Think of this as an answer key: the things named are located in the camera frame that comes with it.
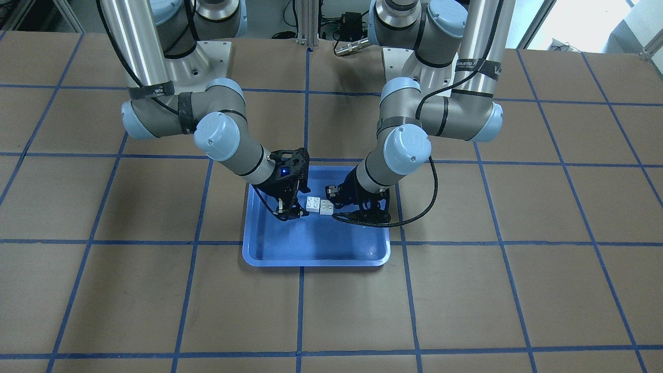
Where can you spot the black electronics box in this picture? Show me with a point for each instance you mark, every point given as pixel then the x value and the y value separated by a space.
pixel 351 26

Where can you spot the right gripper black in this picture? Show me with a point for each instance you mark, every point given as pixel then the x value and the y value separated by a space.
pixel 269 189

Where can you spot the silver metal connector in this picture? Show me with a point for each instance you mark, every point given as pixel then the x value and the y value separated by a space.
pixel 352 47

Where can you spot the white block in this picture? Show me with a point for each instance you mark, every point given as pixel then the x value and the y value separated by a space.
pixel 313 204
pixel 326 207

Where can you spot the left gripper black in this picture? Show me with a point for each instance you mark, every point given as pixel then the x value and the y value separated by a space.
pixel 352 190

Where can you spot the aluminium frame post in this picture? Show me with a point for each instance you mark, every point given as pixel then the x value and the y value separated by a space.
pixel 308 23

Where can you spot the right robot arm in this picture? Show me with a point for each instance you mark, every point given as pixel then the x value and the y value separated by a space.
pixel 172 91

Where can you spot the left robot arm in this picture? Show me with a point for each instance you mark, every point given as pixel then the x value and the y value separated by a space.
pixel 459 51

